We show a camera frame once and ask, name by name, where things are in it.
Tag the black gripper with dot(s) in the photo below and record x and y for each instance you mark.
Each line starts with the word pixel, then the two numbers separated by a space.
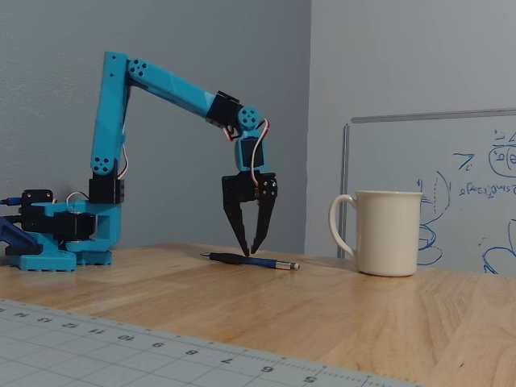
pixel 239 190

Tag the blue robot arm with base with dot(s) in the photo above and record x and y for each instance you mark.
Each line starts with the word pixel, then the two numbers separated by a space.
pixel 177 86

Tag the dark blue pen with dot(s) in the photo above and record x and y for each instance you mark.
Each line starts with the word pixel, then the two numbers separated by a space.
pixel 250 260

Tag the white ceramic mug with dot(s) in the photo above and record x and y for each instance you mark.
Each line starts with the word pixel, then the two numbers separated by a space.
pixel 389 234

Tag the grey gridded cutting mat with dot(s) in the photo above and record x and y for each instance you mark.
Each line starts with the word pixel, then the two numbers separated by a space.
pixel 101 354

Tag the whiteboard with blue writing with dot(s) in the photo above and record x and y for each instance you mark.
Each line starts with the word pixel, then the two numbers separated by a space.
pixel 463 189

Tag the dark blue table clamp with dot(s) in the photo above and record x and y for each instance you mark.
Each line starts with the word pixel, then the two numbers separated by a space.
pixel 18 238

